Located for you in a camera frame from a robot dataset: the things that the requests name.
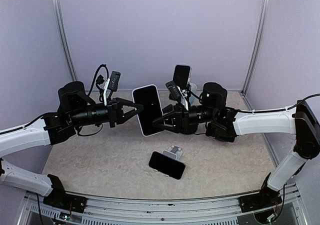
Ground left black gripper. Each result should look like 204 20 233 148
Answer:
70 96 143 127

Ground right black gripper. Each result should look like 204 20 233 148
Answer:
150 102 217 133

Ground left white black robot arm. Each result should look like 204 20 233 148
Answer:
0 81 143 208

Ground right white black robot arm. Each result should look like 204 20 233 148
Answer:
152 81 320 207

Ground grey folding phone stand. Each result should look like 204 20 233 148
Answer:
162 145 183 161

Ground tall black phone stand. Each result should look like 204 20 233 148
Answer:
167 79 201 135

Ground phone on tall stand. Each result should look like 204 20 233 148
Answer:
172 64 191 90

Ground blue phone on grey stand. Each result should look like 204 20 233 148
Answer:
148 151 186 180

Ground black phone lying flat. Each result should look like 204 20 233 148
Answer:
205 122 235 143

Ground light blue cup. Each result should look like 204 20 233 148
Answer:
188 83 198 105

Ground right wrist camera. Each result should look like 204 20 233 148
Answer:
165 80 189 111

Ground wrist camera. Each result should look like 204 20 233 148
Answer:
165 80 189 111
102 71 121 106

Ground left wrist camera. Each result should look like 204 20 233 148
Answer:
102 71 121 106

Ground left black camera cable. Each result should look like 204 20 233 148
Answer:
86 64 111 96

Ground front aluminium rail base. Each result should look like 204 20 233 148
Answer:
17 182 308 225

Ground left aluminium frame post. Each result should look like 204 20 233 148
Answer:
52 0 79 82

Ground aluminium frame post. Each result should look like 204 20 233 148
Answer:
52 0 79 82
241 0 270 97

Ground right aluminium frame post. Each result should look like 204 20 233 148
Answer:
241 0 270 97

